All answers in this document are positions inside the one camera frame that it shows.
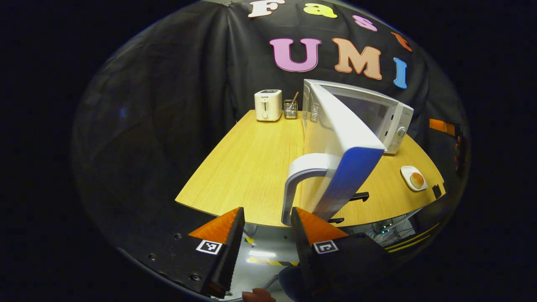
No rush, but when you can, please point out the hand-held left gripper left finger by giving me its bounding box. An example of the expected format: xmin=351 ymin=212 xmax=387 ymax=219
xmin=138 ymin=206 xmax=246 ymax=299

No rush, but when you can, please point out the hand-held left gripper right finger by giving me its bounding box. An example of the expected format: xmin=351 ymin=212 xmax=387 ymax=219
xmin=290 ymin=206 xmax=395 ymax=302

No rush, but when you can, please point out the white microwave oven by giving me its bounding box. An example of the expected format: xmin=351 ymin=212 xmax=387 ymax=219
xmin=281 ymin=78 xmax=414 ymax=227

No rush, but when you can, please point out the person's dark trouser leg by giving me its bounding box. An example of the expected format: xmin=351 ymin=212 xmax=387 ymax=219
xmin=278 ymin=265 xmax=313 ymax=302

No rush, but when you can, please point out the white square plate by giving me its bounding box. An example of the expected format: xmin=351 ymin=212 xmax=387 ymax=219
xmin=400 ymin=166 xmax=428 ymax=192

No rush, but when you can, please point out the black backdrop cloth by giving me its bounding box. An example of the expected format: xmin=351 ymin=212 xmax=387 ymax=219
xmin=71 ymin=0 xmax=470 ymax=269

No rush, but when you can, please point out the white toaster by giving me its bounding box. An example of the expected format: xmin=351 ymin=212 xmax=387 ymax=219
xmin=254 ymin=89 xmax=283 ymax=122

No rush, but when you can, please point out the tangle of cables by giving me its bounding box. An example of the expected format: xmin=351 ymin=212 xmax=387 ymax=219
xmin=369 ymin=216 xmax=416 ymax=246

